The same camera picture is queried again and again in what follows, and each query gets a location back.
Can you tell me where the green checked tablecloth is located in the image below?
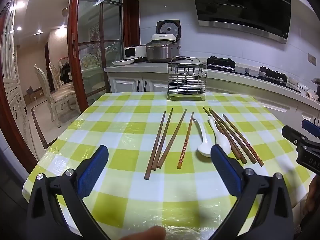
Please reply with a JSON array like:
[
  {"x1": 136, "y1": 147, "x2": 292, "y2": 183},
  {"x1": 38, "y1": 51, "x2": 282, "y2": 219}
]
[{"x1": 22, "y1": 92, "x2": 313, "y2": 240}]

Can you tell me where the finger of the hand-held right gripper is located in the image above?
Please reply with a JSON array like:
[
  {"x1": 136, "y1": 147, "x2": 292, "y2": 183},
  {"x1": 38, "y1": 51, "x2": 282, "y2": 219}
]
[
  {"x1": 282, "y1": 126, "x2": 308, "y2": 144},
  {"x1": 302, "y1": 119, "x2": 320, "y2": 138}
]

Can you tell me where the black burner grate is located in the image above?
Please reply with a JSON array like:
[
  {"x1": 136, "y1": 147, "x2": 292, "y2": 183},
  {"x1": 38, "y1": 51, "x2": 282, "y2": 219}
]
[
  {"x1": 207, "y1": 56, "x2": 236, "y2": 68},
  {"x1": 259, "y1": 66, "x2": 288, "y2": 82}
]

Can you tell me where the white carved dining chair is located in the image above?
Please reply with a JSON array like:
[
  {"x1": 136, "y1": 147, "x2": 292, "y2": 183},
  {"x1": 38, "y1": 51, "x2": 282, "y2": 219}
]
[
  {"x1": 49, "y1": 62, "x2": 75, "y2": 95},
  {"x1": 34, "y1": 64, "x2": 78, "y2": 128}
]

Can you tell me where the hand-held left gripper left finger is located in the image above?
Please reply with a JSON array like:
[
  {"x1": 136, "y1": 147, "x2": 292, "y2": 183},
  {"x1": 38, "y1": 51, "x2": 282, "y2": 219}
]
[{"x1": 26, "y1": 144, "x2": 112, "y2": 240}]

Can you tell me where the white carved cabinet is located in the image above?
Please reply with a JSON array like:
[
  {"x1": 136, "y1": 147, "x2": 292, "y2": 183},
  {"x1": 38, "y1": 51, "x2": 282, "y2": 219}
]
[{"x1": 0, "y1": 0, "x2": 33, "y2": 153}]

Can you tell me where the white domed appliance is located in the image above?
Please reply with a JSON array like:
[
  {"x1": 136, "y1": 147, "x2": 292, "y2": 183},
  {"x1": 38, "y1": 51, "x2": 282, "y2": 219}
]
[{"x1": 151, "y1": 33, "x2": 178, "y2": 43}]

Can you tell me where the cardboard box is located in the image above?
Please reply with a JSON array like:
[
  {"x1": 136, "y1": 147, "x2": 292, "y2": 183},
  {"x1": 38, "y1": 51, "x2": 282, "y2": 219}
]
[{"x1": 25, "y1": 87, "x2": 44, "y2": 104}]

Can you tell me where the white ceramic spoon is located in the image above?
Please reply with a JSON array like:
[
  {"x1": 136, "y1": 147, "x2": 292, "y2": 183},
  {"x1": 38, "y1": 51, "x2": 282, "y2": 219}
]
[
  {"x1": 208, "y1": 115, "x2": 232, "y2": 155},
  {"x1": 193, "y1": 118, "x2": 212, "y2": 158}
]

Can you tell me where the black glass gas cooktop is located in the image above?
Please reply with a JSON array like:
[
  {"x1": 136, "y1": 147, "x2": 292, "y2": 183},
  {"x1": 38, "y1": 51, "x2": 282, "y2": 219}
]
[{"x1": 207, "y1": 56, "x2": 288, "y2": 83}]

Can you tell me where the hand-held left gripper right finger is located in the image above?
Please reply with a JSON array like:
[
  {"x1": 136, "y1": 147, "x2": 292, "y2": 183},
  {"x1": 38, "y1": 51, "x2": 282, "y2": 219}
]
[{"x1": 205, "y1": 144, "x2": 294, "y2": 240}]

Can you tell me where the black range hood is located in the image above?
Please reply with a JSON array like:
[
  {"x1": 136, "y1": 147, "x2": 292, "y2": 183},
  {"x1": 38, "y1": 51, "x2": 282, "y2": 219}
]
[{"x1": 190, "y1": 0, "x2": 293, "y2": 44}]

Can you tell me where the white plate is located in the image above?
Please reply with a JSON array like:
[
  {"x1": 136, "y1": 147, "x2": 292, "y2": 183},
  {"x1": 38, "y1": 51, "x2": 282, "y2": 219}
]
[{"x1": 112, "y1": 59, "x2": 135, "y2": 67}]

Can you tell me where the person's right hand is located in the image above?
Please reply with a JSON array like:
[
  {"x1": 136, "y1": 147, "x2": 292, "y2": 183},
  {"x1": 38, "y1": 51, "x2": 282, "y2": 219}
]
[{"x1": 304, "y1": 175, "x2": 320, "y2": 215}]

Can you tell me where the red wooden sliding glass door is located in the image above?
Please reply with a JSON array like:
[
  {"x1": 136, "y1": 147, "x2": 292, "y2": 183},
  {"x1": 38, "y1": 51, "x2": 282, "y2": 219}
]
[{"x1": 67, "y1": 0, "x2": 140, "y2": 114}]

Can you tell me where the silver rice cooker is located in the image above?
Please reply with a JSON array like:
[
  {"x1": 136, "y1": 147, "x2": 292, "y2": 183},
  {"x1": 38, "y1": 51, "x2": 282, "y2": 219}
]
[{"x1": 146, "y1": 19, "x2": 182, "y2": 63}]

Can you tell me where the white kitchen counter with cabinets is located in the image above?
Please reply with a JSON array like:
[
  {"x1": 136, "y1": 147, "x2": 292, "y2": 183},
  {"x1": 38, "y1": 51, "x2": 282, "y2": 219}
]
[{"x1": 104, "y1": 61, "x2": 320, "y2": 135}]

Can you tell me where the small white countertop oven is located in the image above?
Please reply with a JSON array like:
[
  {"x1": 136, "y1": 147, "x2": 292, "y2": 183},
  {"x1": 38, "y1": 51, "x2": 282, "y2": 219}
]
[{"x1": 124, "y1": 45, "x2": 147, "y2": 58}]

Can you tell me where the metal wire utensil rack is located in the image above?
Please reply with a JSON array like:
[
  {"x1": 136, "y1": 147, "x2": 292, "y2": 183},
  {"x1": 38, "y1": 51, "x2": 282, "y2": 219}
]
[{"x1": 167, "y1": 56, "x2": 208, "y2": 101}]

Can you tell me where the person's left hand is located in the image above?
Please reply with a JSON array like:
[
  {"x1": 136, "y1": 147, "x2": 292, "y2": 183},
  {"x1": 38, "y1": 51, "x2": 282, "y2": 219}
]
[{"x1": 117, "y1": 226, "x2": 166, "y2": 240}]

